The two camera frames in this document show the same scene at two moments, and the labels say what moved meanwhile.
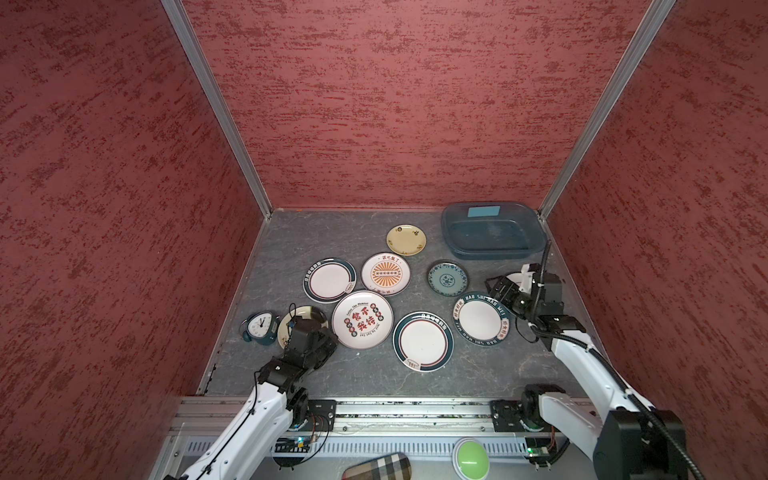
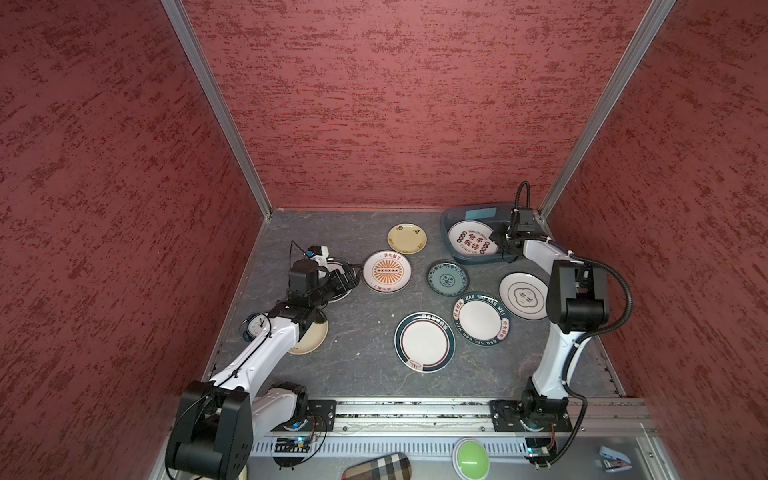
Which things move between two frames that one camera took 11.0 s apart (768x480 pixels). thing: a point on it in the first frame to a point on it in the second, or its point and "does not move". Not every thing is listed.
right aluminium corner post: (655, 20) does not move
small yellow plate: (406, 239) does not move
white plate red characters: (362, 319) to (472, 238)
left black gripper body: (325, 348) to (315, 294)
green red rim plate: (423, 341) does not move
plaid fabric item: (395, 466) does not move
